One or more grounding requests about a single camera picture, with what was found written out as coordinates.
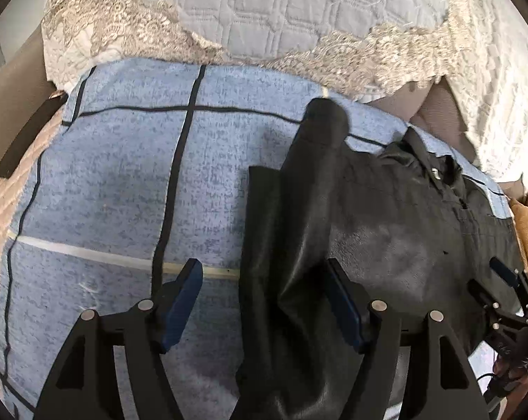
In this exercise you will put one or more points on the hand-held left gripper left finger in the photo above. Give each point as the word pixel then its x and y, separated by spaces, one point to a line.
pixel 185 302

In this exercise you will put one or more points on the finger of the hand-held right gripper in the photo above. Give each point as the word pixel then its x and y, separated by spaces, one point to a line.
pixel 502 270
pixel 487 299

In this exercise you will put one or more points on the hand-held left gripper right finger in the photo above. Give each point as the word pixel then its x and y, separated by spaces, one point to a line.
pixel 344 306

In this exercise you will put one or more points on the black shirt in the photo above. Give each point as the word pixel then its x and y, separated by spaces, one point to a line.
pixel 377 236

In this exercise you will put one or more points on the person's right hand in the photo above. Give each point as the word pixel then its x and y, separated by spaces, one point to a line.
pixel 506 368

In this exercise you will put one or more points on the blue plaid blanket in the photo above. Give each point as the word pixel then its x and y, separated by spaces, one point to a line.
pixel 115 183

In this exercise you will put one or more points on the white textured bedspread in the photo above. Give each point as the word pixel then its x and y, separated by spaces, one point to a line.
pixel 500 87

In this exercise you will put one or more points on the beige quilted cover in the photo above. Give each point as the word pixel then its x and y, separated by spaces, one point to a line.
pixel 1 236

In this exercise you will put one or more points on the grey quilted pillow lace trim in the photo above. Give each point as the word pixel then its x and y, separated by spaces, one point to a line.
pixel 268 8

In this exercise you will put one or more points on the brown upholstered bed frame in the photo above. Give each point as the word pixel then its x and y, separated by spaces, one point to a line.
pixel 10 96

